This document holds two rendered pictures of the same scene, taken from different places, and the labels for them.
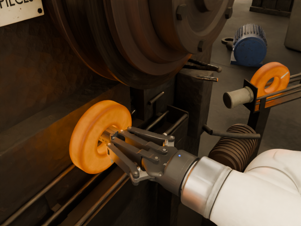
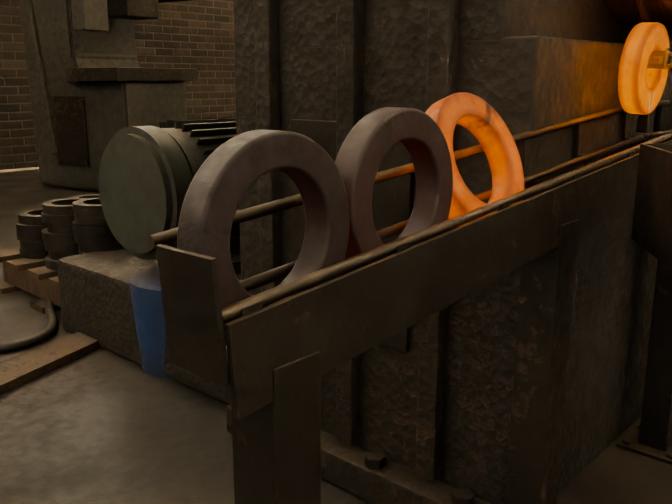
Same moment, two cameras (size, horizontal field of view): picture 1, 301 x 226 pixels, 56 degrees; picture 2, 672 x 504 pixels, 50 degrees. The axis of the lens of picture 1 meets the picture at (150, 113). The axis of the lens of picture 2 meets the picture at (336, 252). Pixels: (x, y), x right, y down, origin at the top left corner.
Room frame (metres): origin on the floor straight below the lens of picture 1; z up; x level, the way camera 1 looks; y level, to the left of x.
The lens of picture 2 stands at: (-0.89, 0.48, 0.81)
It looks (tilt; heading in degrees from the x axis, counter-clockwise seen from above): 13 degrees down; 7
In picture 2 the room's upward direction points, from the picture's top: straight up
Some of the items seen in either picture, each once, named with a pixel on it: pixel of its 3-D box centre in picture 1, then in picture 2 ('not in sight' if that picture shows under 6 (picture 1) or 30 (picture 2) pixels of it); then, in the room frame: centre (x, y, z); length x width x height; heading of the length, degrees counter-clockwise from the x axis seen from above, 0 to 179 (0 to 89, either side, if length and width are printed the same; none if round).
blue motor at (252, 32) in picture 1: (249, 43); not in sight; (2.70, -0.97, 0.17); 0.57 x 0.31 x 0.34; 165
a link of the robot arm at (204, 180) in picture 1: (204, 185); not in sight; (0.32, -0.09, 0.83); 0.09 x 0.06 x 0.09; 145
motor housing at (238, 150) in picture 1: (225, 185); not in sight; (0.81, -0.32, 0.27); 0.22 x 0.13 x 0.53; 145
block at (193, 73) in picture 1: (191, 102); not in sight; (0.82, -0.14, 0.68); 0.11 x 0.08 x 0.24; 55
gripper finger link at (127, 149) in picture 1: (133, 153); not in sight; (0.39, 0.03, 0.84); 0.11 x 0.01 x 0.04; 57
